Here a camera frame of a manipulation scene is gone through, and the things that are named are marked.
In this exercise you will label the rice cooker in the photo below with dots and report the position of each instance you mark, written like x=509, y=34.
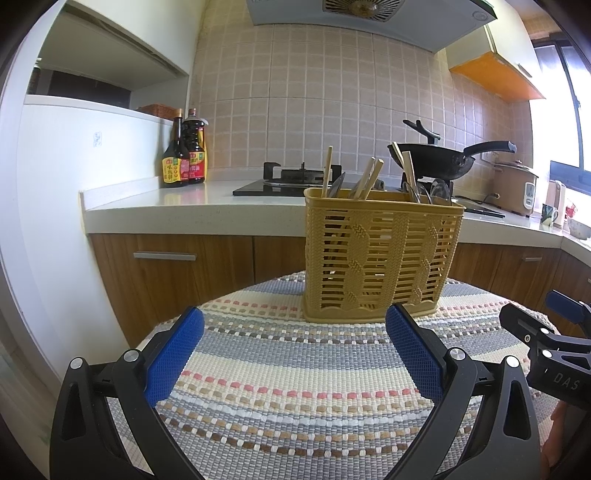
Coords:
x=514, y=188

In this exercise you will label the yellow plastic utensil basket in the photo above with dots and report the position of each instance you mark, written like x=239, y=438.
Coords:
x=363, y=255

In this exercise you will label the range hood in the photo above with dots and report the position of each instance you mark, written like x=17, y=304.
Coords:
x=428, y=24

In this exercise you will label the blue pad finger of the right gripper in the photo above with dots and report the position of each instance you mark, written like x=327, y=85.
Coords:
x=577, y=312

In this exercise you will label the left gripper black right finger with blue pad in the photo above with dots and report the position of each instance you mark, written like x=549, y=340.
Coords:
x=504, y=442

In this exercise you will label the orange wall cabinet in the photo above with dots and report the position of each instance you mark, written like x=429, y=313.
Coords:
x=505, y=66

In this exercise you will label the soy sauce bottle rear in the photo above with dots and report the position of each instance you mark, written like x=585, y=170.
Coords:
x=193, y=134

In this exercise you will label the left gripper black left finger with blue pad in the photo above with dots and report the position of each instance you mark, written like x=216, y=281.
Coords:
x=84, y=441

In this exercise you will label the black wok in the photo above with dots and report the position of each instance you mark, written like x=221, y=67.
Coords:
x=436, y=161

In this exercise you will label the white kitchen counter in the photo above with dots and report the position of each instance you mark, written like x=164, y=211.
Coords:
x=139, y=207

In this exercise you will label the soy sauce bottle front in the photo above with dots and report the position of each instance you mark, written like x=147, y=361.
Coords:
x=175, y=159

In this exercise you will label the long bamboo chopstick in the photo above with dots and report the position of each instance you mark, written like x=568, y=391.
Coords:
x=374, y=174

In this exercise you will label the striped woven table mat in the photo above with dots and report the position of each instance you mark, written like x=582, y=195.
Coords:
x=267, y=395

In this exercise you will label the soy sauce bottle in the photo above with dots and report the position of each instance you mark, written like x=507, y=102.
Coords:
x=193, y=134
x=175, y=159

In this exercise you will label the clear grey spoon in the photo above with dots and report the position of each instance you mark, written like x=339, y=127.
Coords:
x=336, y=186

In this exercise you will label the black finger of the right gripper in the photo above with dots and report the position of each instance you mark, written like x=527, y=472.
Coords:
x=525, y=327

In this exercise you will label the clear plastic spoon top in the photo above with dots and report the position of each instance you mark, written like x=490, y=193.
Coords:
x=412, y=194

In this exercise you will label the black gas stove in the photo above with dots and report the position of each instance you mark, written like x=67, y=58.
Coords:
x=291, y=182

